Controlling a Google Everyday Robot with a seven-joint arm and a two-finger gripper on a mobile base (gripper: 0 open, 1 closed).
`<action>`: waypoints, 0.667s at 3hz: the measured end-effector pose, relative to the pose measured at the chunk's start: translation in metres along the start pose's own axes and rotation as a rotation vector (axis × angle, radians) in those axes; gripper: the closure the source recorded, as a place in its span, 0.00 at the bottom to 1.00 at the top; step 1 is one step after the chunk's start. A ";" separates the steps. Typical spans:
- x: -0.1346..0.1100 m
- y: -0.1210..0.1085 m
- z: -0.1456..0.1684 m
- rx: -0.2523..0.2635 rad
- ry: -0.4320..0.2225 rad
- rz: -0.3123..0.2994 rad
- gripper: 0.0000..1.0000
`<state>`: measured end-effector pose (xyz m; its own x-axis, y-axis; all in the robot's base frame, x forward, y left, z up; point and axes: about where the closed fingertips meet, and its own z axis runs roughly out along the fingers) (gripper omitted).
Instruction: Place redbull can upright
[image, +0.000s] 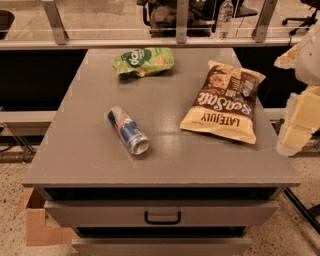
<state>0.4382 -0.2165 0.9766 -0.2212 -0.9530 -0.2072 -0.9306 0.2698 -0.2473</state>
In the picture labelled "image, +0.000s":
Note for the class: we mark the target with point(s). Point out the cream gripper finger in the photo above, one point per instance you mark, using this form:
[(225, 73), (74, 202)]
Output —
[(301, 121), (288, 59)]

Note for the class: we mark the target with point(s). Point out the grey drawer cabinet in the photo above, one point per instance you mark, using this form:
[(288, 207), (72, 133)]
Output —
[(92, 184)]

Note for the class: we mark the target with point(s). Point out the metal railing frame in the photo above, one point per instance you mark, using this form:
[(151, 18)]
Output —
[(36, 24)]

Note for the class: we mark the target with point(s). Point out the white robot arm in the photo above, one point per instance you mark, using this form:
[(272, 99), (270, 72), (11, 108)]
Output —
[(307, 68)]

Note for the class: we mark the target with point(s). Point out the black office chair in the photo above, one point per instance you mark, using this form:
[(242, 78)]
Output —
[(161, 16)]

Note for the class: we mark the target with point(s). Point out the black drawer handle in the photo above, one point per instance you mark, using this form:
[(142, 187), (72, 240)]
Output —
[(155, 219)]

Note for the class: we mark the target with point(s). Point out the brown yellow chips bag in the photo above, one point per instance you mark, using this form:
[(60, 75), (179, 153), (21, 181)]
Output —
[(225, 104)]

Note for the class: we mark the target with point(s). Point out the red bull can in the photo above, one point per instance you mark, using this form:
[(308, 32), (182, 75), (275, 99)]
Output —
[(128, 130)]

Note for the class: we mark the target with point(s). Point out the clear water bottle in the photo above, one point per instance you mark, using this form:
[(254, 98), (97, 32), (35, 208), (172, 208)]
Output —
[(224, 19)]

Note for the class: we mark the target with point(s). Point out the green snack bag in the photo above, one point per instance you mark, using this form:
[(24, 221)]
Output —
[(144, 62)]

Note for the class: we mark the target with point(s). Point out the cardboard box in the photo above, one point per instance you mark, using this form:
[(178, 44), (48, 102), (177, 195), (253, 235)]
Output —
[(41, 228)]

